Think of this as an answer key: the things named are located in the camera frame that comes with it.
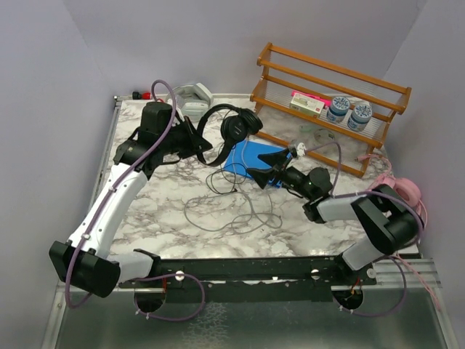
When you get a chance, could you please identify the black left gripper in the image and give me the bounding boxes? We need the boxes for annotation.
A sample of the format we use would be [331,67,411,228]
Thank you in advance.
[160,116,213,159]

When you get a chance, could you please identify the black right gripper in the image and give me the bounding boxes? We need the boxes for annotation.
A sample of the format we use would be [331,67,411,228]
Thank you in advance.
[246,148,314,200]

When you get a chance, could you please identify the black headphones with cable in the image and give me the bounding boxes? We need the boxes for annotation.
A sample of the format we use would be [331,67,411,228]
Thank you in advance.
[197,103,263,167]

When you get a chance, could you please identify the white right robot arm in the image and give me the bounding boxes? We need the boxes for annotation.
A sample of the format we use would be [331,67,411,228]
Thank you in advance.
[246,149,424,284]

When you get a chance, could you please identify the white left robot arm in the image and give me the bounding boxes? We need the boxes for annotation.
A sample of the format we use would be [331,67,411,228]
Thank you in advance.
[49,102,212,297]

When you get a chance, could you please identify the blue plastic board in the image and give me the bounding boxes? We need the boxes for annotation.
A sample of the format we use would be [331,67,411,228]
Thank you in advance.
[220,140,283,193]

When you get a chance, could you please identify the clear tape roll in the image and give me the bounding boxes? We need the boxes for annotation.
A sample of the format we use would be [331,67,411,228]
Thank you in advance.
[313,128,336,145]

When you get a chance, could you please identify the red black emergency button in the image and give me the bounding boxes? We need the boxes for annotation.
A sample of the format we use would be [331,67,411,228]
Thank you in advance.
[132,91,152,100]

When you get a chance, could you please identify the white green cardboard box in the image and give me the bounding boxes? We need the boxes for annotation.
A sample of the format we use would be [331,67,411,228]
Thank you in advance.
[289,92,325,118]

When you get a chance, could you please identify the wooden two-tier rack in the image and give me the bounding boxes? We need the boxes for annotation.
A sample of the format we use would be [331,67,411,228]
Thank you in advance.
[250,42,412,177]

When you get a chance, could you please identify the blue white jar left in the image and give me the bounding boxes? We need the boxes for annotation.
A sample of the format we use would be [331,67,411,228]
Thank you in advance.
[326,96,351,124]

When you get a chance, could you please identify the blue white jar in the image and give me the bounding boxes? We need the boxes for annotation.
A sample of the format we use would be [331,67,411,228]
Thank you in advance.
[347,102,373,132]
[326,96,351,124]

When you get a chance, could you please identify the blue white jar right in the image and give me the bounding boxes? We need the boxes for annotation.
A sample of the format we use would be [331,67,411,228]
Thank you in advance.
[347,102,373,132]

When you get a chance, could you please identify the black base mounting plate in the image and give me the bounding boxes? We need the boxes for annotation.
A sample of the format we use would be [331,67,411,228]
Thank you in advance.
[120,256,376,303]

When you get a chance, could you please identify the grey white headphones with cable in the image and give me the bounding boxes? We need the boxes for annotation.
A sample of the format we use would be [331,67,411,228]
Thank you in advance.
[174,83,283,233]

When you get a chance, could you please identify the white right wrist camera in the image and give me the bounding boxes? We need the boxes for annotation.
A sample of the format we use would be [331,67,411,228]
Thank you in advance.
[288,142,307,159]

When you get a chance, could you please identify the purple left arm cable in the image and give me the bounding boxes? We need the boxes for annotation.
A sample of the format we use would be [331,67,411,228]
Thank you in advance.
[63,79,206,323]

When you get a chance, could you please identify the pink headphones with cable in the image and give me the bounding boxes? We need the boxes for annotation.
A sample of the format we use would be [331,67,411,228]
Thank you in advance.
[357,153,441,310]

